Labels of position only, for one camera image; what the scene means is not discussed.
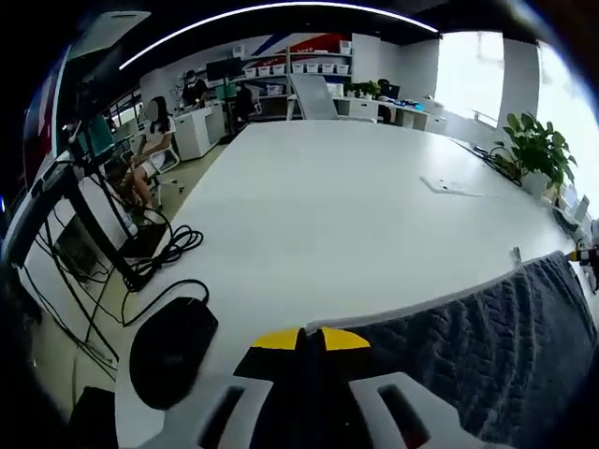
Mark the grey towel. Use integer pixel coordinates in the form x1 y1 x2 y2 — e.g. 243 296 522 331
306 247 599 449

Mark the black oval device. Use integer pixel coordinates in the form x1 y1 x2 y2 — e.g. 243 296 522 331
128 297 220 412

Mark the green potted plant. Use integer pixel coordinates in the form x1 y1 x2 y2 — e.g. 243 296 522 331
490 111 579 196

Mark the white table cover plate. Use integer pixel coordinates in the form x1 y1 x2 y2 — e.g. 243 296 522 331
419 175 486 198

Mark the black box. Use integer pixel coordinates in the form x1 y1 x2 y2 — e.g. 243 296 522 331
69 386 119 449

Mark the white office desk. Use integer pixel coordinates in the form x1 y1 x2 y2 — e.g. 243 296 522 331
334 95 446 133

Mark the small green plant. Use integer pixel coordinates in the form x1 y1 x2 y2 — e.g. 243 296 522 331
343 80 382 100

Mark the white cabinet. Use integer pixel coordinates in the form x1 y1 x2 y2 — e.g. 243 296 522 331
175 102 226 163

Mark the teal chair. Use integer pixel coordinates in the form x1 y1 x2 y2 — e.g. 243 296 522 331
77 115 116 158

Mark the white storage shelf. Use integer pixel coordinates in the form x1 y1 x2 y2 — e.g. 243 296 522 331
233 39 355 111

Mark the row of white storage boxes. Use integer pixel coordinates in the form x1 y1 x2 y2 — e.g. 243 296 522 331
242 63 352 78

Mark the long ceiling light strip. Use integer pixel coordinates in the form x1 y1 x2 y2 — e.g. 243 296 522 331
119 2 441 72

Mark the black cable beside plant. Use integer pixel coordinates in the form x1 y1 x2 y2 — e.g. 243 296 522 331
472 144 523 186

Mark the black cable bundle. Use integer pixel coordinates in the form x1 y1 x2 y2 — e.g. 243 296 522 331
121 205 210 328

